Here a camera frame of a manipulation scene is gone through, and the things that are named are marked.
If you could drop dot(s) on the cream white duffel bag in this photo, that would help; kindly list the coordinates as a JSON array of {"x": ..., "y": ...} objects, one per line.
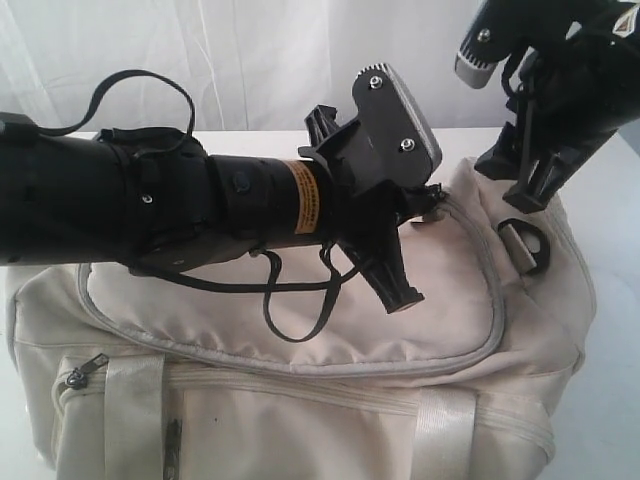
[{"x": 136, "y": 378}]

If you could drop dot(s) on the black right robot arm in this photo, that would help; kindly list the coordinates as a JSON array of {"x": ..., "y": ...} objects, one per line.
[{"x": 571, "y": 75}]

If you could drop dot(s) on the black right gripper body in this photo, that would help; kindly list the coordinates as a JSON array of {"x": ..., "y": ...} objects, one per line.
[{"x": 578, "y": 66}]

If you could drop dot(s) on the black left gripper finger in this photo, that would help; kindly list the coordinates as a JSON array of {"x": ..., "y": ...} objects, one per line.
[
  {"x": 380, "y": 262},
  {"x": 420, "y": 205}
]

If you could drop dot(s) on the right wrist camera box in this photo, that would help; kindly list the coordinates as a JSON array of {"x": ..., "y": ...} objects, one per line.
[{"x": 492, "y": 36}]

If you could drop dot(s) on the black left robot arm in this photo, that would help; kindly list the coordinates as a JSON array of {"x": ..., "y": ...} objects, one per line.
[{"x": 155, "y": 201}]

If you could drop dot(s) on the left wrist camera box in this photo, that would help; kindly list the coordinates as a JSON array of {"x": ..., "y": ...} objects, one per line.
[{"x": 395, "y": 126}]

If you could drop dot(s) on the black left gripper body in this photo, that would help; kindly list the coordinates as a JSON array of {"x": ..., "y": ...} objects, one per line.
[{"x": 365, "y": 201}]

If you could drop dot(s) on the white backdrop curtain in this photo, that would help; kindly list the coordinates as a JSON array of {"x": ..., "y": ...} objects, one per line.
[{"x": 232, "y": 65}]

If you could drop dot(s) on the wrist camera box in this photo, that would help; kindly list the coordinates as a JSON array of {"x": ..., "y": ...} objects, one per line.
[
  {"x": 492, "y": 36},
  {"x": 395, "y": 126}
]

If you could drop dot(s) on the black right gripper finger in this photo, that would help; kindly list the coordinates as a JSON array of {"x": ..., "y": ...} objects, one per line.
[
  {"x": 502, "y": 161},
  {"x": 542, "y": 182}
]

